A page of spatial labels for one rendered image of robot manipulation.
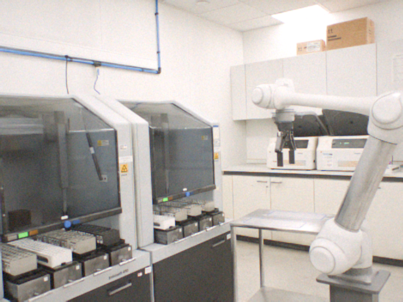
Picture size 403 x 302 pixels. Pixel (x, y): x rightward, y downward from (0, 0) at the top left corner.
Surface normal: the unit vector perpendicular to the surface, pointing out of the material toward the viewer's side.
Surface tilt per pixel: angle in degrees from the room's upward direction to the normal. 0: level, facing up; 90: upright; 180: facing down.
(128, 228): 90
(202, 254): 90
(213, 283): 90
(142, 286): 90
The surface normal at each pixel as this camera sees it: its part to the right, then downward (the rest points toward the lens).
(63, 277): 0.80, 0.00
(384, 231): -0.59, 0.07
